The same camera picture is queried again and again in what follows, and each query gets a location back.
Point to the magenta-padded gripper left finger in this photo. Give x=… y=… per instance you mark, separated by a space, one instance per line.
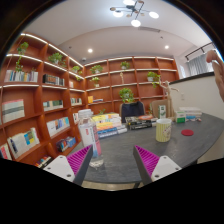
x=61 y=167

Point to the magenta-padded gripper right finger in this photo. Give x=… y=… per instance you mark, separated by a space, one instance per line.
x=163 y=167

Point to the ceiling air vent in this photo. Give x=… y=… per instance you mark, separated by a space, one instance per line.
x=149 y=29

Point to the person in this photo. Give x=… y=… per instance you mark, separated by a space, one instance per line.
x=218 y=71

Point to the tall green-white carton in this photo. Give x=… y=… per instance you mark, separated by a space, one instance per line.
x=162 y=112

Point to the black ceiling track rail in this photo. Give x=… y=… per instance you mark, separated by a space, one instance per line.
x=200 y=49

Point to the flat round red coaster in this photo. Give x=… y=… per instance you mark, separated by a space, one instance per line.
x=187 y=132

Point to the stack of colourful books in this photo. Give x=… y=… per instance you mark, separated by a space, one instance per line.
x=106 y=125

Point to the branched ceiling light fixture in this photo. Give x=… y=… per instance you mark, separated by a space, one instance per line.
x=135 y=11

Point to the tan chair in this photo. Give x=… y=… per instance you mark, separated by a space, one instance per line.
x=154 y=108

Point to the grey curtain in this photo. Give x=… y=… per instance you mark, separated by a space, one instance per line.
x=199 y=65

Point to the clear plastic water bottle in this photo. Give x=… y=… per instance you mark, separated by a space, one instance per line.
x=89 y=133

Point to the yellow-green striped mug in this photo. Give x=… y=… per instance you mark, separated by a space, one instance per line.
x=163 y=130

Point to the chair with dark jacket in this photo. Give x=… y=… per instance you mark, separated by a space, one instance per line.
x=132 y=111

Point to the small green-white box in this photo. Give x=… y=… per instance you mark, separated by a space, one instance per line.
x=180 y=117

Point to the round recessed ceiling light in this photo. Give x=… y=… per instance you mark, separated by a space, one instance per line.
x=90 y=50
x=166 y=47

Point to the orange wooden shelf unit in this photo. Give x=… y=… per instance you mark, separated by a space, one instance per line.
x=33 y=100

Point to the stack of white books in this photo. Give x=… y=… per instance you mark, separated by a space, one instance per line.
x=190 y=112

